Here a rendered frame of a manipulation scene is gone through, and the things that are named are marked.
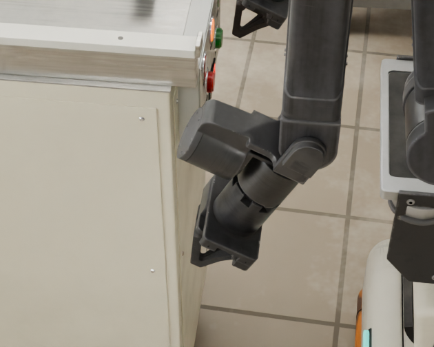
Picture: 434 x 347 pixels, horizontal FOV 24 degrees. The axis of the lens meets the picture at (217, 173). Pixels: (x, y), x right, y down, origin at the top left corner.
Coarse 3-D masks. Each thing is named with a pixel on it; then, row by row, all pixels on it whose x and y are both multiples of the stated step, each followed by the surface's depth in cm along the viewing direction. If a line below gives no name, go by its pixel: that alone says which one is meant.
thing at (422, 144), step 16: (416, 0) 85; (432, 0) 85; (416, 16) 86; (432, 16) 86; (416, 32) 88; (432, 32) 87; (416, 48) 89; (432, 48) 88; (416, 64) 90; (432, 64) 89; (416, 80) 91; (432, 80) 90; (416, 96) 92; (432, 96) 91; (432, 112) 90; (416, 128) 93; (432, 128) 91; (416, 144) 93; (432, 144) 92; (416, 160) 94; (432, 160) 94; (416, 176) 95; (432, 176) 95
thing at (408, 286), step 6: (408, 282) 150; (408, 288) 150; (408, 294) 149; (408, 300) 148; (408, 306) 147; (408, 312) 147; (408, 318) 146; (408, 324) 145; (408, 330) 145; (408, 336) 146
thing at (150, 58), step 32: (0, 32) 125; (32, 32) 125; (64, 32) 125; (96, 32) 125; (128, 32) 125; (0, 64) 128; (32, 64) 127; (64, 64) 126; (96, 64) 126; (128, 64) 125; (160, 64) 125; (192, 64) 124
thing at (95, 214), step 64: (0, 0) 140; (64, 0) 140; (128, 0) 140; (0, 128) 134; (64, 128) 133; (128, 128) 131; (0, 192) 143; (64, 192) 142; (128, 192) 140; (192, 192) 162; (0, 256) 154; (64, 256) 152; (128, 256) 150; (0, 320) 166; (64, 320) 164; (128, 320) 162; (192, 320) 180
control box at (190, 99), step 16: (192, 0) 140; (208, 0) 140; (192, 16) 137; (208, 16) 138; (192, 32) 135; (208, 32) 136; (208, 48) 138; (208, 64) 140; (192, 96) 133; (208, 96) 144; (192, 112) 135
